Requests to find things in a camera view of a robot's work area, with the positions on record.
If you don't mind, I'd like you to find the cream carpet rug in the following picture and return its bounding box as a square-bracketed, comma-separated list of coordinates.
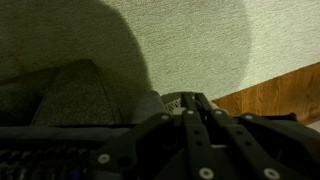
[0, 0, 320, 101]

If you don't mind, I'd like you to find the grey fabric sofa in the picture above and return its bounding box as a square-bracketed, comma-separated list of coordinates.
[0, 59, 123, 128]

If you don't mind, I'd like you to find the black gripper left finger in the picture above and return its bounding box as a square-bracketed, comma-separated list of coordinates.
[88, 92, 214, 180]

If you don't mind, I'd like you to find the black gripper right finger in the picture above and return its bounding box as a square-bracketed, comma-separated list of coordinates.
[194, 92, 320, 180]

